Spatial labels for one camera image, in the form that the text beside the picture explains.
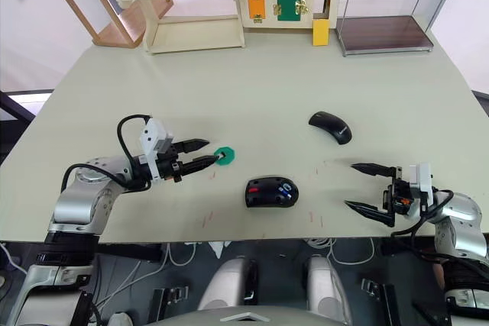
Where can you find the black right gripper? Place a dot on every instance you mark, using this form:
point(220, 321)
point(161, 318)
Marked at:
point(399, 198)

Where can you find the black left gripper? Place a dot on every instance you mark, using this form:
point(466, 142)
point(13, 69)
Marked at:
point(168, 168)

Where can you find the black mouse base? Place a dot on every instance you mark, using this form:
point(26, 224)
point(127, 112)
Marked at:
point(267, 196)

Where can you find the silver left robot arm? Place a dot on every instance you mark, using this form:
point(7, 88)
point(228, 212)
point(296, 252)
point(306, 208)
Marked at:
point(76, 207)

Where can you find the black mouse cover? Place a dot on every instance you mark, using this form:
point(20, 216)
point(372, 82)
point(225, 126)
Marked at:
point(328, 123)

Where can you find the blue white battery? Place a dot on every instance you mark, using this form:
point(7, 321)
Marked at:
point(285, 191)

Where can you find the green hexagonal holder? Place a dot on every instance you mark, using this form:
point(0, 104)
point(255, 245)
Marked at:
point(228, 157)

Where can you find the black metal clamp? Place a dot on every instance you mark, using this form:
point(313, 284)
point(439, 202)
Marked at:
point(168, 297)
point(382, 295)

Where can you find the silver rounded leg shell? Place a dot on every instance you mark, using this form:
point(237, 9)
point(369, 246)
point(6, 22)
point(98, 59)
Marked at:
point(324, 288)
point(225, 284)

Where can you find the light wooden two-tier shelf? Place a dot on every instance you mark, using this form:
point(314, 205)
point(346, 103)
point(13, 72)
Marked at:
point(191, 36)

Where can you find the brown wooden stool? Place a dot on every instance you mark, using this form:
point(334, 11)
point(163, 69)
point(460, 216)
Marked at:
point(114, 34)

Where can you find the metal rack with brown shelves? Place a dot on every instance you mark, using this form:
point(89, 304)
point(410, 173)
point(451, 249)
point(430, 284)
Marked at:
point(386, 34)

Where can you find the orange door panel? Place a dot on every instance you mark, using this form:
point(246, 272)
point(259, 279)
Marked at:
point(256, 5)

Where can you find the yellow hinged door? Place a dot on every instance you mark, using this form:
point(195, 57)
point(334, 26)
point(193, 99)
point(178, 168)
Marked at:
point(321, 34)

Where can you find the grey robot torso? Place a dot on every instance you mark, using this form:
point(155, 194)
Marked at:
point(248, 316)

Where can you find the green arched door panel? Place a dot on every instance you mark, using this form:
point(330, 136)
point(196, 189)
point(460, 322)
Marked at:
point(288, 7)

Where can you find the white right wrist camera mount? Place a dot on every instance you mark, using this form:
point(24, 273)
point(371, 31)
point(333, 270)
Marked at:
point(420, 184)

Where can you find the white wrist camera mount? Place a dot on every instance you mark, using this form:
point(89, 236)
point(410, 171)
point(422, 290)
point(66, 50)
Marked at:
point(420, 184)
point(151, 139)

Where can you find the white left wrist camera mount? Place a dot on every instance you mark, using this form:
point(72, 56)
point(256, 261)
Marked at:
point(151, 139)

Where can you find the black metal frame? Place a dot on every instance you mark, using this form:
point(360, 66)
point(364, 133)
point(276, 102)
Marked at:
point(19, 106)

